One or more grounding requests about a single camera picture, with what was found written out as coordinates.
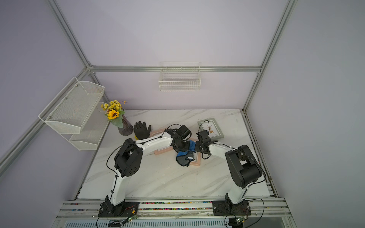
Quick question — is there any dark glass vase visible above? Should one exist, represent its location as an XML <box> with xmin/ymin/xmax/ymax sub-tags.
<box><xmin>118</xmin><ymin>117</ymin><xmax>134</xmax><ymax>136</ymax></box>

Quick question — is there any white mesh wall shelf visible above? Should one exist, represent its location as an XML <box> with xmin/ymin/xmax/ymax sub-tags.
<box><xmin>39</xmin><ymin>78</ymin><xmax>108</xmax><ymax>151</ymax></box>

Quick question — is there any green picture frame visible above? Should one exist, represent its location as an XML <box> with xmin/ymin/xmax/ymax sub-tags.
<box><xmin>197</xmin><ymin>118</ymin><xmax>224</xmax><ymax>140</ymax></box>

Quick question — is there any blue microfibre cloth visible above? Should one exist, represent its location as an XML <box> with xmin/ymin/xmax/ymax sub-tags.
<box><xmin>176</xmin><ymin>140</ymin><xmax>196</xmax><ymax>167</ymax></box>

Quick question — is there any aluminium front rail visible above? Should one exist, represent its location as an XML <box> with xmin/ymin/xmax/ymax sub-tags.
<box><xmin>52</xmin><ymin>198</ymin><xmax>297</xmax><ymax>228</ymax></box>

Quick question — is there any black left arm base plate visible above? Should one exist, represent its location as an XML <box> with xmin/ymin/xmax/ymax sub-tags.
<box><xmin>98</xmin><ymin>196</ymin><xmax>140</xmax><ymax>218</ymax></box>

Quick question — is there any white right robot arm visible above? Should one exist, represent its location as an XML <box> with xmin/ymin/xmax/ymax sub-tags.
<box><xmin>195</xmin><ymin>130</ymin><xmax>266</xmax><ymax>206</ymax></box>

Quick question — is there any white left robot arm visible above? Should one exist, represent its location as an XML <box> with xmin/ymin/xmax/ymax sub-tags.
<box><xmin>101</xmin><ymin>125</ymin><xmax>195</xmax><ymax>216</ymax></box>

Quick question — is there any white wire wall basket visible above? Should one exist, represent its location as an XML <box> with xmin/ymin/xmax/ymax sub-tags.
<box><xmin>158</xmin><ymin>61</ymin><xmax>201</xmax><ymax>92</ymax></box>

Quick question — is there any sunflower bouquet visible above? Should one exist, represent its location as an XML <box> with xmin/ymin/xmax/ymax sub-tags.
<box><xmin>100</xmin><ymin>100</ymin><xmax>125</xmax><ymax>128</ymax></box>

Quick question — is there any black yellow work glove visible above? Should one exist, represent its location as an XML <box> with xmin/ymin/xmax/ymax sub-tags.
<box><xmin>134</xmin><ymin>121</ymin><xmax>152</xmax><ymax>140</ymax></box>

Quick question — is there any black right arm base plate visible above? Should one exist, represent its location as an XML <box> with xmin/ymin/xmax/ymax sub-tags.
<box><xmin>212</xmin><ymin>194</ymin><xmax>252</xmax><ymax>216</ymax></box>

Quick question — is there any aluminium enclosure frame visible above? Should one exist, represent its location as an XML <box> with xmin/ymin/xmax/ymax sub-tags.
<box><xmin>0</xmin><ymin>0</ymin><xmax>298</xmax><ymax>197</ymax></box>

